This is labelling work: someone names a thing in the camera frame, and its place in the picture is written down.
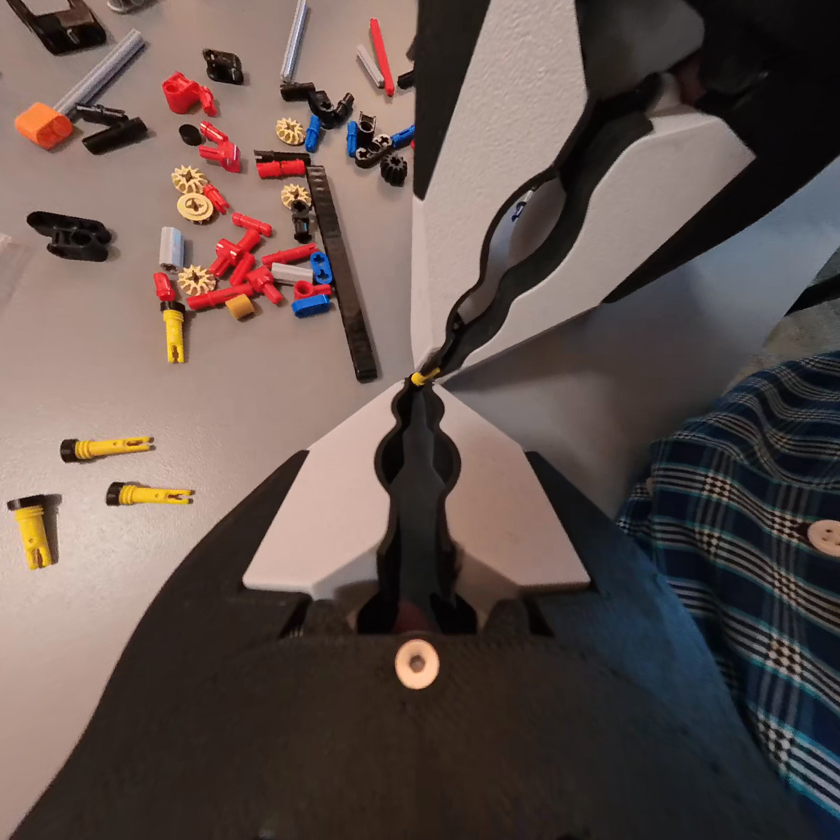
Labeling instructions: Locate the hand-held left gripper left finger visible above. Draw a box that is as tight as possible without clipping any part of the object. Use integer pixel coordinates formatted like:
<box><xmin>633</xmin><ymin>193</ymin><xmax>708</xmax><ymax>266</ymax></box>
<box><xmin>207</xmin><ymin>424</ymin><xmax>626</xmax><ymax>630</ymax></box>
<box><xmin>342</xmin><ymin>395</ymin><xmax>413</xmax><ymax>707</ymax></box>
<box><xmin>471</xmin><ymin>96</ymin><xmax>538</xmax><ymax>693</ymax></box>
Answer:
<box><xmin>241</xmin><ymin>382</ymin><xmax>421</xmax><ymax>634</ymax></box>

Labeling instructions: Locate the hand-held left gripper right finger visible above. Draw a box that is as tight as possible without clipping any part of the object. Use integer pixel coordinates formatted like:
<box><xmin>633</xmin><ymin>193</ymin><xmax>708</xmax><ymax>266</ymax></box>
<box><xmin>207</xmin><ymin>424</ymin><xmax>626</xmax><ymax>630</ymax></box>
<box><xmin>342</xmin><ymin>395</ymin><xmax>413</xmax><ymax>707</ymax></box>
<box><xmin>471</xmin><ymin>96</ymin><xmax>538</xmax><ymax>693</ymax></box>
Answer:
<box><xmin>420</xmin><ymin>382</ymin><xmax>593</xmax><ymax>634</ymax></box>

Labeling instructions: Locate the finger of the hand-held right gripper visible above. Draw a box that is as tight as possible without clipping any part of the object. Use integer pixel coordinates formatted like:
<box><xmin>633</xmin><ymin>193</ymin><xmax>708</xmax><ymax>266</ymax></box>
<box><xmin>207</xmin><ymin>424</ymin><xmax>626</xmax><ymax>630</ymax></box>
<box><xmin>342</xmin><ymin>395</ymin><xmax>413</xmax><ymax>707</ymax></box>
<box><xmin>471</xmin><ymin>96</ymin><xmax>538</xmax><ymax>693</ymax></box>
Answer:
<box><xmin>433</xmin><ymin>75</ymin><xmax>756</xmax><ymax>382</ymax></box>
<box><xmin>410</xmin><ymin>0</ymin><xmax>706</xmax><ymax>375</ymax></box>

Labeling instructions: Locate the long black lego beam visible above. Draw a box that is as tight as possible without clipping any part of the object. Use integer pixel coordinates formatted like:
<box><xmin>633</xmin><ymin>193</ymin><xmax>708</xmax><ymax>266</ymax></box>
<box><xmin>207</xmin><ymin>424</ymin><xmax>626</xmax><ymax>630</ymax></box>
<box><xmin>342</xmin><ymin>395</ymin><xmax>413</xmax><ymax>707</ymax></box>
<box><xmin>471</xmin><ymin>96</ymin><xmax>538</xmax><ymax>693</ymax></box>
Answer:
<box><xmin>305</xmin><ymin>165</ymin><xmax>380</xmax><ymax>383</ymax></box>

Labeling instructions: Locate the red lego axle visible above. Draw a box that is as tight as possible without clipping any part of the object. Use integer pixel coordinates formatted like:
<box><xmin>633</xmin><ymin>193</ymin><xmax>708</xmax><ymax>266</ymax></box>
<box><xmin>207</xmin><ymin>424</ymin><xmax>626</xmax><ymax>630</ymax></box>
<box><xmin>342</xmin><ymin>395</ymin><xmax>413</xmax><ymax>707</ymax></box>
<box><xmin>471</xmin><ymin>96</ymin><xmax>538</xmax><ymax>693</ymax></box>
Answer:
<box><xmin>369</xmin><ymin>17</ymin><xmax>396</xmax><ymax>97</ymax></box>

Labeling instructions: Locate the cluster of yellow lego pins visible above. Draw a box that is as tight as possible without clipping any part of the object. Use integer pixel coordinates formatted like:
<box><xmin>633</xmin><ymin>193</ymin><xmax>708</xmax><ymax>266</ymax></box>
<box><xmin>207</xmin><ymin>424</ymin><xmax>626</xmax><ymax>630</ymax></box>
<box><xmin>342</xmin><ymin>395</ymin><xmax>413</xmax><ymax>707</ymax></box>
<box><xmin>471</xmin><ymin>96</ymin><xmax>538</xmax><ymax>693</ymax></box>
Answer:
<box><xmin>7</xmin><ymin>301</ymin><xmax>194</xmax><ymax>571</ymax></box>

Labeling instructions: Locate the long grey lego axle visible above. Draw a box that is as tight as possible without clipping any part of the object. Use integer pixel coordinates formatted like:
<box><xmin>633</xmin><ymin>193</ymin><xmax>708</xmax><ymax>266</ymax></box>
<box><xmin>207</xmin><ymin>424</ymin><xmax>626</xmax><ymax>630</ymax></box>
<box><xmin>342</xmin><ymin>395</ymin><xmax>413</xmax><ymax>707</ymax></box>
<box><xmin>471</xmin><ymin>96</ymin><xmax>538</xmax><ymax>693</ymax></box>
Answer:
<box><xmin>281</xmin><ymin>0</ymin><xmax>309</xmax><ymax>83</ymax></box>
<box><xmin>52</xmin><ymin>29</ymin><xmax>145</xmax><ymax>116</ymax></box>

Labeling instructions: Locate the pile of red lego connectors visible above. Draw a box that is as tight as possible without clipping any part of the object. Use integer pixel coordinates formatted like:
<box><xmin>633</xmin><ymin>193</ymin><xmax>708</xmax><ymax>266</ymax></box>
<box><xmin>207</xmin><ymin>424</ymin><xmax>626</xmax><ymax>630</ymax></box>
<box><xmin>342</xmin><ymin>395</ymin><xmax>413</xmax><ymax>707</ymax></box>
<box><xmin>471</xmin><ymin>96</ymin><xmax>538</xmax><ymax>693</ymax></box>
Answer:
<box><xmin>152</xmin><ymin>71</ymin><xmax>336</xmax><ymax>311</ymax></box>

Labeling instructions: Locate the black lego pin connector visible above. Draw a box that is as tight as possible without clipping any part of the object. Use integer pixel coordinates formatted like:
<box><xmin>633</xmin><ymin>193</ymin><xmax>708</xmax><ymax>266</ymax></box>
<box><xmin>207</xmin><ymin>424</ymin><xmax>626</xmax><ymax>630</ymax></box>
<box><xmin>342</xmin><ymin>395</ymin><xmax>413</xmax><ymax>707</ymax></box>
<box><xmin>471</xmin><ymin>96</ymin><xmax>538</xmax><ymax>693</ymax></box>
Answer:
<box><xmin>202</xmin><ymin>48</ymin><xmax>245</xmax><ymax>85</ymax></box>

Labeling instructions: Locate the black double lego connector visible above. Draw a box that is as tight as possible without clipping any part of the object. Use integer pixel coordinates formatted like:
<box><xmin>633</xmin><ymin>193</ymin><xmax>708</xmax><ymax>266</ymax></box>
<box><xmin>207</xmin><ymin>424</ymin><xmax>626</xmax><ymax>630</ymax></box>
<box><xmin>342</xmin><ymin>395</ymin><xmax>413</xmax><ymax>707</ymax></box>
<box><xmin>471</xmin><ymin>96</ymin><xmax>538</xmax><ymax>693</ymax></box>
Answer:
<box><xmin>26</xmin><ymin>211</ymin><xmax>112</xmax><ymax>262</ymax></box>

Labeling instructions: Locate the orange lego bush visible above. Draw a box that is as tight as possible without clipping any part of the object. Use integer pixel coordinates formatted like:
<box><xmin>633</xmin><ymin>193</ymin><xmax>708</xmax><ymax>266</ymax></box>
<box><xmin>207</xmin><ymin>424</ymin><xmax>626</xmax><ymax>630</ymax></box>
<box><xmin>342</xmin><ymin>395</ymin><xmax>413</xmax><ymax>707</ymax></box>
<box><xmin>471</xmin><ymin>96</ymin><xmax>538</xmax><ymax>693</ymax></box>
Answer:
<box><xmin>14</xmin><ymin>101</ymin><xmax>74</xmax><ymax>151</ymax></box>

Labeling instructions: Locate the black lego bracket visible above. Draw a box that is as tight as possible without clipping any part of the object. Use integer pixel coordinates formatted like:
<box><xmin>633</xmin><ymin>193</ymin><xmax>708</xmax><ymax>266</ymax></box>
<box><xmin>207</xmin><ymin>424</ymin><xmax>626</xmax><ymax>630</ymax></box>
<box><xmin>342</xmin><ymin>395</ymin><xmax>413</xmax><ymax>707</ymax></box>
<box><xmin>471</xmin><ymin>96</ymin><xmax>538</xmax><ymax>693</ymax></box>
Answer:
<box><xmin>7</xmin><ymin>0</ymin><xmax>107</xmax><ymax>55</ymax></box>

